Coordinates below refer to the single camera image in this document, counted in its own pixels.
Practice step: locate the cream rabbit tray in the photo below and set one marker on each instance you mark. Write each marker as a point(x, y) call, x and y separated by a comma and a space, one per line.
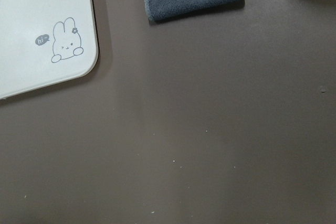
point(45, 42)

